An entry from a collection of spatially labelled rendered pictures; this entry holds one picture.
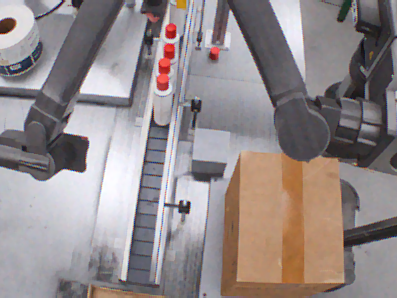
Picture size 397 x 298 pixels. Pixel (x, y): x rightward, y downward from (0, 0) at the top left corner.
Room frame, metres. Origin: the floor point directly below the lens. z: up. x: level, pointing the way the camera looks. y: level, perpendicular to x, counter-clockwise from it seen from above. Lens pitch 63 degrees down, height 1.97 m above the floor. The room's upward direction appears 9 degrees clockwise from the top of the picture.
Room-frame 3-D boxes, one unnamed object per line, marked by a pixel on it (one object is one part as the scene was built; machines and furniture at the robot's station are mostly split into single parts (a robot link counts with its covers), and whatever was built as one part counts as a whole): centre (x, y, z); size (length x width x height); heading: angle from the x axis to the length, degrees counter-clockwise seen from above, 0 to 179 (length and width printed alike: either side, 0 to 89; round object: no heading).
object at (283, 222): (0.30, -0.23, 0.99); 0.30 x 0.24 x 0.27; 5
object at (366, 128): (0.35, -0.24, 1.45); 0.09 x 0.08 x 0.12; 176
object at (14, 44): (0.81, 0.68, 0.95); 0.20 x 0.20 x 0.14
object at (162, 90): (0.63, 0.12, 0.98); 0.05 x 0.05 x 0.20
